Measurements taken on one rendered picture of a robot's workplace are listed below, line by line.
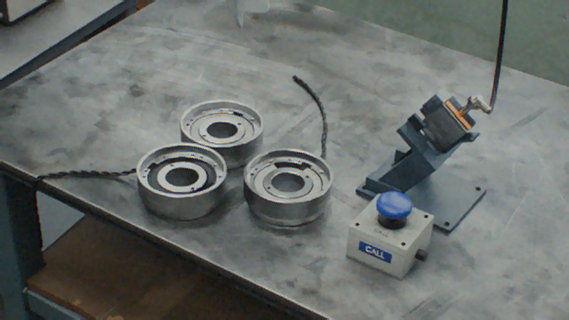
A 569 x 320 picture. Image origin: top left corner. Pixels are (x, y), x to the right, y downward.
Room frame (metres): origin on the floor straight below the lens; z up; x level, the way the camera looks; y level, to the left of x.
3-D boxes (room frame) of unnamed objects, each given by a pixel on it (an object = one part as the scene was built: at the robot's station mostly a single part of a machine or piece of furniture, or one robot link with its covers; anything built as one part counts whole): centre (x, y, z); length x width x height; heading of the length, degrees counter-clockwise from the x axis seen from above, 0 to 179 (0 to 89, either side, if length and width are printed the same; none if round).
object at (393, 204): (0.80, -0.12, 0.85); 0.04 x 0.04 x 0.05
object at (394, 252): (0.79, -0.13, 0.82); 0.08 x 0.07 x 0.05; 59
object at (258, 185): (0.88, -0.01, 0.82); 0.08 x 0.08 x 0.02
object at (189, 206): (0.88, 0.12, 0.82); 0.10 x 0.10 x 0.04
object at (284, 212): (0.88, -0.01, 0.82); 0.10 x 0.10 x 0.04
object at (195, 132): (0.98, 0.08, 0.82); 0.08 x 0.08 x 0.02
